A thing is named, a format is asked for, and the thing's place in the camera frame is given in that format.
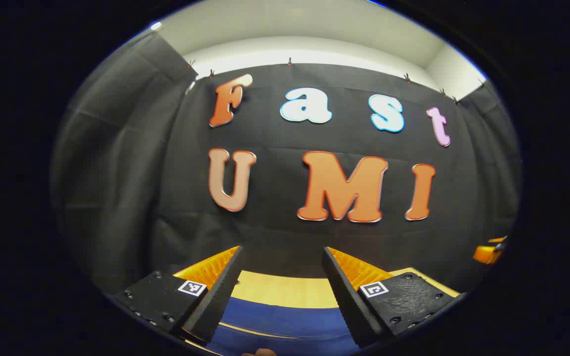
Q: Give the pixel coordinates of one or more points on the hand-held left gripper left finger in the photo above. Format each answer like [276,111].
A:
[218,301]

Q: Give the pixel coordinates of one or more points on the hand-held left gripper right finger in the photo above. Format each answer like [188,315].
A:
[349,301]

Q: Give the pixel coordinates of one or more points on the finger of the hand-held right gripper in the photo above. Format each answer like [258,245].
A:
[485,253]

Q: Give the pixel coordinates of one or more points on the blue denim jeans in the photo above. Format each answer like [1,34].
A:
[285,319]

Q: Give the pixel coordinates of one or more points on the black backdrop cloth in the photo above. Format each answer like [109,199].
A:
[275,232]

